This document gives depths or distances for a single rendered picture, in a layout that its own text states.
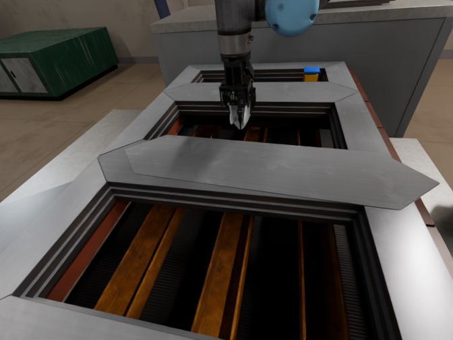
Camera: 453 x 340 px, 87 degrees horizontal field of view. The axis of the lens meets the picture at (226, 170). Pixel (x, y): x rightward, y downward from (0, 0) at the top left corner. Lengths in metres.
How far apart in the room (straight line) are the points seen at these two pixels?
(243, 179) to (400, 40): 1.01
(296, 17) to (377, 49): 0.94
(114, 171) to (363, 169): 0.59
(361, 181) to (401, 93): 0.93
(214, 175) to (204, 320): 0.30
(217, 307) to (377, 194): 0.40
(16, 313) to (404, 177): 0.72
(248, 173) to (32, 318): 0.44
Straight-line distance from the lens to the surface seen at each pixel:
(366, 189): 0.56
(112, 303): 0.66
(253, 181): 0.53
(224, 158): 0.60
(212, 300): 0.59
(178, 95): 1.00
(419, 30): 1.37
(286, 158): 0.60
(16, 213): 0.84
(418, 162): 1.03
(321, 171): 0.58
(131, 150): 0.72
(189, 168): 0.59
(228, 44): 0.58
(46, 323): 0.48
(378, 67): 1.37
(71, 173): 0.95
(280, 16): 0.43
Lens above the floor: 1.23
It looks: 40 degrees down
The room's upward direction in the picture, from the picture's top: 6 degrees counter-clockwise
